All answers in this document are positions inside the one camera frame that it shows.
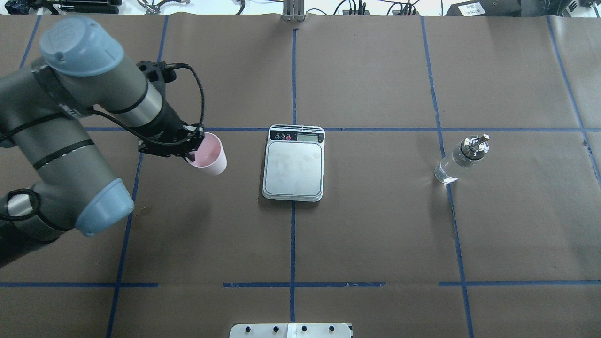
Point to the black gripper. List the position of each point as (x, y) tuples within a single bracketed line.
[(169, 123)]

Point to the pink paper cup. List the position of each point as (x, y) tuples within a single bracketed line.
[(209, 157)]

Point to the glass sauce bottle steel cap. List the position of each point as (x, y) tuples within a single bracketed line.
[(464, 156)]

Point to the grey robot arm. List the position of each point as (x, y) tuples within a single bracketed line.
[(83, 71)]

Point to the white digital kitchen scale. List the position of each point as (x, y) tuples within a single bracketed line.
[(294, 163)]

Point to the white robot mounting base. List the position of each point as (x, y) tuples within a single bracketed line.
[(291, 330)]

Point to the aluminium frame post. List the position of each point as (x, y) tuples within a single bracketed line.
[(293, 10)]

